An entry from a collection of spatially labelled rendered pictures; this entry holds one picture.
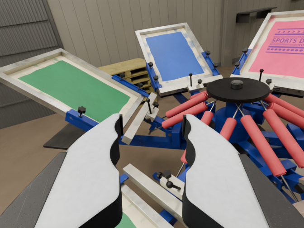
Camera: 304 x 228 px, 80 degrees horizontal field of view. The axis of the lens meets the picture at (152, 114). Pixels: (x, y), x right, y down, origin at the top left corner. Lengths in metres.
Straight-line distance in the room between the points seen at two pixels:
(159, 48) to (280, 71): 1.08
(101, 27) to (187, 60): 2.73
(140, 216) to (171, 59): 1.41
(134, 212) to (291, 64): 1.57
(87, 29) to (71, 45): 0.46
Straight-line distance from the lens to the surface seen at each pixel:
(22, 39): 4.26
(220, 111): 1.18
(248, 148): 1.14
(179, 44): 2.04
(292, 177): 0.99
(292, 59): 1.89
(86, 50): 4.28
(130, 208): 0.96
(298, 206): 0.78
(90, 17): 4.27
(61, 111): 1.13
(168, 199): 0.85
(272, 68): 1.84
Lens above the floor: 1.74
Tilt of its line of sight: 30 degrees down
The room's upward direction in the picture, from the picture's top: 8 degrees counter-clockwise
